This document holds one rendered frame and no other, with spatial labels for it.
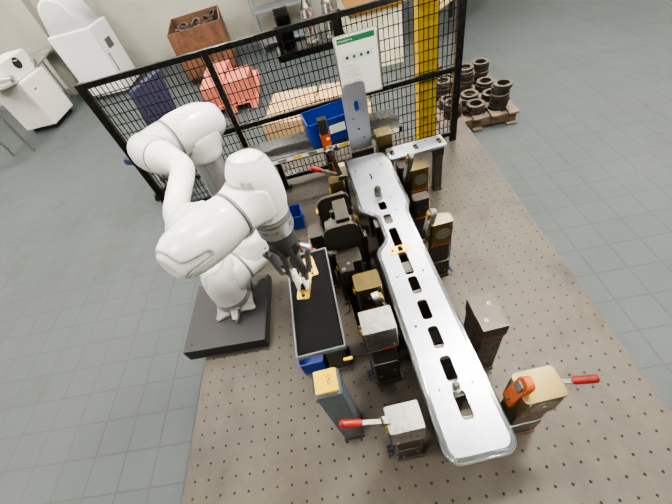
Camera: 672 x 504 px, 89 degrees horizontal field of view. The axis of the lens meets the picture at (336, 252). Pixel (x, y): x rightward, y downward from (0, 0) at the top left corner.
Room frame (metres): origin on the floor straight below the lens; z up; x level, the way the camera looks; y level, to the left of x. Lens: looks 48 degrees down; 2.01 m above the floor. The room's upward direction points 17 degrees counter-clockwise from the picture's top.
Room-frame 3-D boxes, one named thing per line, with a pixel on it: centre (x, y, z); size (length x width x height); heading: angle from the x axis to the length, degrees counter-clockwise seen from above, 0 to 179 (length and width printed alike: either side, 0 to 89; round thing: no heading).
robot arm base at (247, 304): (0.99, 0.52, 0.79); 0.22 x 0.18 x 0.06; 4
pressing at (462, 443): (0.80, -0.25, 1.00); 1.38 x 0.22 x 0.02; 177
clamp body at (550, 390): (0.22, -0.41, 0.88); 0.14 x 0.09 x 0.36; 87
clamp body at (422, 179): (1.22, -0.48, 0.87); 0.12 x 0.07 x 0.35; 87
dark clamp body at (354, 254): (0.80, -0.02, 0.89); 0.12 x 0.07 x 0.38; 87
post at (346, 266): (0.74, -0.02, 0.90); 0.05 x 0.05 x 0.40; 87
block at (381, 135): (1.56, -0.40, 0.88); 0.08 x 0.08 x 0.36; 87
